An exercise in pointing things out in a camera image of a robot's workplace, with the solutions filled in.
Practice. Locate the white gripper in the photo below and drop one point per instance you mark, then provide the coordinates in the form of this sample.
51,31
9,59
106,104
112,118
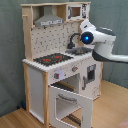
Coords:
86,24

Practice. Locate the white oven door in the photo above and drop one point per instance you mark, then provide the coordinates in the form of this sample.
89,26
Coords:
63,102

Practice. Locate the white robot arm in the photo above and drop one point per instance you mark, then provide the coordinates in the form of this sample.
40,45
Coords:
103,41

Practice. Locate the wooden toy kitchen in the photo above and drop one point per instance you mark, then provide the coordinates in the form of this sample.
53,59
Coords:
46,40

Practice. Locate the white toy microwave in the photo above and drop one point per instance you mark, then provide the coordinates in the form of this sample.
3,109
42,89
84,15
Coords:
77,11

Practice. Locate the black toy faucet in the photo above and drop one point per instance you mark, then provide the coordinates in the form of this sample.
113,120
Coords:
71,44

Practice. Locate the grey range hood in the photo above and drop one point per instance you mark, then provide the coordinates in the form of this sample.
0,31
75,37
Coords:
48,18

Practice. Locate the right stove knob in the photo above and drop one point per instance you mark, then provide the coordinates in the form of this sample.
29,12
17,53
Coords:
74,69

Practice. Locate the stove knob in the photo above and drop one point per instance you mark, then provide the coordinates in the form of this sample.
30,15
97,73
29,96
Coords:
74,69
56,75

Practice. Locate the white cupboard door grey dispenser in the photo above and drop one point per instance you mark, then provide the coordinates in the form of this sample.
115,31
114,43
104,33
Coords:
90,78

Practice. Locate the black stovetop red burners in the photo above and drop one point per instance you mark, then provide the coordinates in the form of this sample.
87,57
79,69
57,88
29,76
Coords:
52,59

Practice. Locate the left stove knob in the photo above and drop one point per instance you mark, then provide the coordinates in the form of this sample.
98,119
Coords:
56,75

